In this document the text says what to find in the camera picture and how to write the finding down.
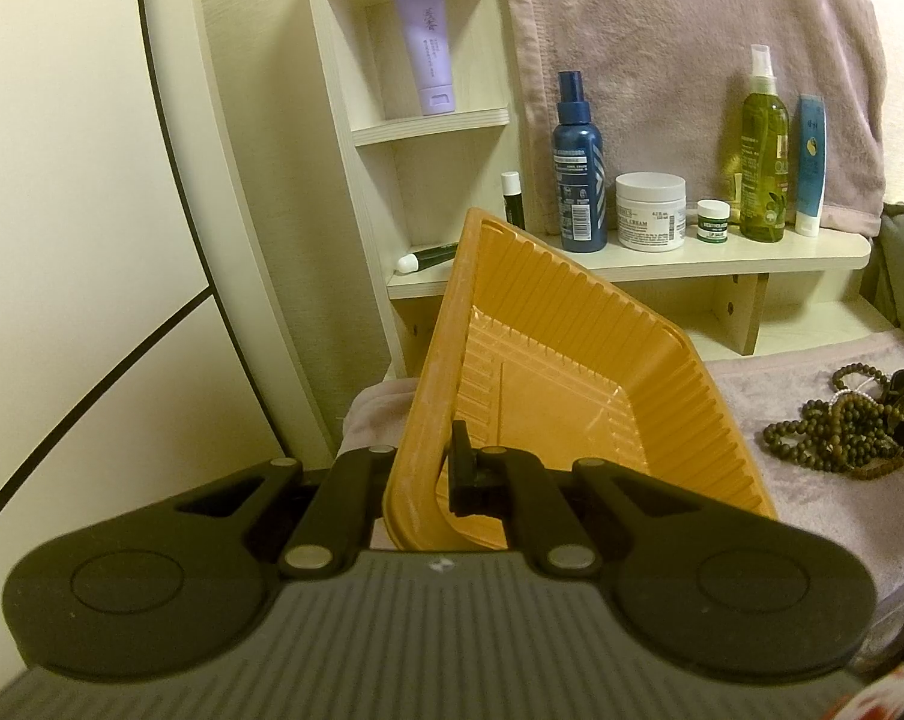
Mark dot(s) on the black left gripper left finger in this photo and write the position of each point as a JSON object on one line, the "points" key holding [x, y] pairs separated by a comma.
{"points": [[339, 520]]}

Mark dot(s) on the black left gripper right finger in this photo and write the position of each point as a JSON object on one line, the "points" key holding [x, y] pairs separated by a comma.
{"points": [[512, 486]]}

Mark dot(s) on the orange plastic tray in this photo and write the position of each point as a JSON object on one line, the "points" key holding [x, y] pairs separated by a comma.
{"points": [[532, 351]]}

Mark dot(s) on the black tube white cap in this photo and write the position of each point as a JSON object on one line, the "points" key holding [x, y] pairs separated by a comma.
{"points": [[422, 259]]}

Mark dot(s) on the green oil spray bottle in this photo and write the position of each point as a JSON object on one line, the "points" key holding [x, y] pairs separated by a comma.
{"points": [[760, 173]]}

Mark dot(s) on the blue white tube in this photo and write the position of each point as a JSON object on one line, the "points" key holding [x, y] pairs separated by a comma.
{"points": [[812, 165]]}

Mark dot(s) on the small green lid jar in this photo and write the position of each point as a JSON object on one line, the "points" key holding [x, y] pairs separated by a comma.
{"points": [[712, 221]]}

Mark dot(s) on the small black white stick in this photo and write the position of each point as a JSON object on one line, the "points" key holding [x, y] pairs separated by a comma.
{"points": [[511, 187]]}

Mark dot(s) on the white cream jar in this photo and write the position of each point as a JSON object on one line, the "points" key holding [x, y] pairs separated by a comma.
{"points": [[651, 209]]}

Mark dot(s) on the blue spray bottle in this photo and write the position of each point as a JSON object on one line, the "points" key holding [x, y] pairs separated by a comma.
{"points": [[577, 150]]}

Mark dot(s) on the mauve fleece blanket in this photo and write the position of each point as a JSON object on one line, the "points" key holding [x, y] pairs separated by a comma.
{"points": [[666, 80]]}

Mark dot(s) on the cream wooden shelf unit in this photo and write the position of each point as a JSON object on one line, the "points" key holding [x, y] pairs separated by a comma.
{"points": [[412, 177]]}

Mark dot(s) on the lilac cosmetic tube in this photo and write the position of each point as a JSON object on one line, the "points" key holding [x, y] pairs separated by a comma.
{"points": [[424, 24]]}

